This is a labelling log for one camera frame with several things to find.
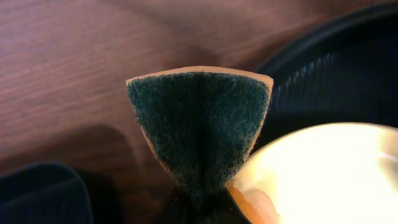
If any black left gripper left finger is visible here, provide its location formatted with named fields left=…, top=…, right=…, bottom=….
left=161, top=187, right=199, bottom=224

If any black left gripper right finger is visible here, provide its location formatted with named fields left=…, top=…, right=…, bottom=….
left=205, top=188, right=250, bottom=224

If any yellow plate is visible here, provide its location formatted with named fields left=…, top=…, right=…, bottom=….
left=231, top=123, right=397, bottom=223

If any green yellow sponge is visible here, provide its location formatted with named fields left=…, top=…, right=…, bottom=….
left=126, top=66, right=274, bottom=200

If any black round tray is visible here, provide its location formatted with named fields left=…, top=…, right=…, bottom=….
left=256, top=2, right=397, bottom=148

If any black rectangular tray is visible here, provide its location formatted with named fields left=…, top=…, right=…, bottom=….
left=1, top=162, right=94, bottom=224

